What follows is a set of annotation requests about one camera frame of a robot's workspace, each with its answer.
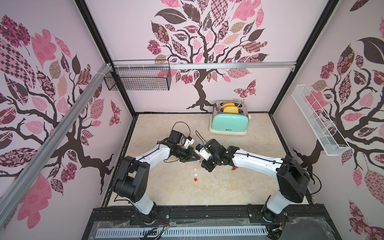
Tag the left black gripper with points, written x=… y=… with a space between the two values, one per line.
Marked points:
x=188 y=150

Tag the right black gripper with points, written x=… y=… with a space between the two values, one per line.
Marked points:
x=210 y=159

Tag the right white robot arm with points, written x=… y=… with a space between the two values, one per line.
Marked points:
x=292 y=179

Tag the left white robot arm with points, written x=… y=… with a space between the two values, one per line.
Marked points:
x=131 y=179

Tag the mint green toaster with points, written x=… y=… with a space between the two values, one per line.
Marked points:
x=229 y=124

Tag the toast slice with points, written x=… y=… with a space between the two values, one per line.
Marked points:
x=231 y=109

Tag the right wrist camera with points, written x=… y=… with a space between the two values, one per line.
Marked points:
x=202 y=152

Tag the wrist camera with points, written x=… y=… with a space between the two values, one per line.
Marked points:
x=188 y=142
x=202 y=152

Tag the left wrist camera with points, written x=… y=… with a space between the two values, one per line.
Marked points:
x=188 y=142

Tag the white slotted cable duct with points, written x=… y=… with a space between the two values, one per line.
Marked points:
x=181 y=232

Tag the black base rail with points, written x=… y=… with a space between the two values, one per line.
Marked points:
x=296 y=222

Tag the black wire basket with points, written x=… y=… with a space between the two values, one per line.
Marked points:
x=139 y=75

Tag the aluminium rail back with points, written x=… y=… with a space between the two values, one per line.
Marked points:
x=198 y=66

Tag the aluminium rail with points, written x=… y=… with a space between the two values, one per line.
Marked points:
x=23 y=182
x=198 y=66

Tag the black right corner post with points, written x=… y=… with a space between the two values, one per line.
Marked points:
x=318 y=29

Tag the black corner frame post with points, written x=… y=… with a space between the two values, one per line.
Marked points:
x=87 y=17

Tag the aluminium rail left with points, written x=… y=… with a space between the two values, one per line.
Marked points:
x=23 y=182

